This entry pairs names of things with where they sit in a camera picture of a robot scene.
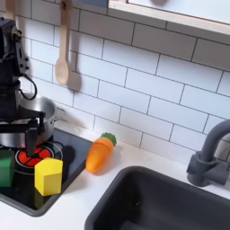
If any green block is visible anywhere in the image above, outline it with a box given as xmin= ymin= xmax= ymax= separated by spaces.
xmin=0 ymin=149 xmax=16 ymax=189

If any yellow block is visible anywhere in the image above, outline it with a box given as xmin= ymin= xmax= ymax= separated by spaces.
xmin=33 ymin=157 xmax=64 ymax=197

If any steel pot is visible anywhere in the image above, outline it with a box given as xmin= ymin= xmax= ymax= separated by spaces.
xmin=0 ymin=94 xmax=67 ymax=149

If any black toy stove top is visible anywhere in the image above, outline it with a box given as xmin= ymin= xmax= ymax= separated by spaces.
xmin=0 ymin=128 xmax=93 ymax=217

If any orange toy carrot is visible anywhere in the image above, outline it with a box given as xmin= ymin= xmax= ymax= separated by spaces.
xmin=85 ymin=132 xmax=118 ymax=174

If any wooden spoon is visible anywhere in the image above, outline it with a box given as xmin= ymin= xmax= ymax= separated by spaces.
xmin=54 ymin=0 xmax=74 ymax=87

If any dark grey sink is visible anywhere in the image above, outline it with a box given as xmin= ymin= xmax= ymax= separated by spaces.
xmin=84 ymin=165 xmax=230 ymax=230

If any dark grey tap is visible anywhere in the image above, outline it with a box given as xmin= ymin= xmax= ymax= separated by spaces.
xmin=186 ymin=119 xmax=230 ymax=188

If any light wooden shelf board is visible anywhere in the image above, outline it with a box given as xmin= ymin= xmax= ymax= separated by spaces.
xmin=107 ymin=0 xmax=230 ymax=38

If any thin black cable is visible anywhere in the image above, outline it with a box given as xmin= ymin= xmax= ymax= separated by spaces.
xmin=18 ymin=73 xmax=39 ymax=102

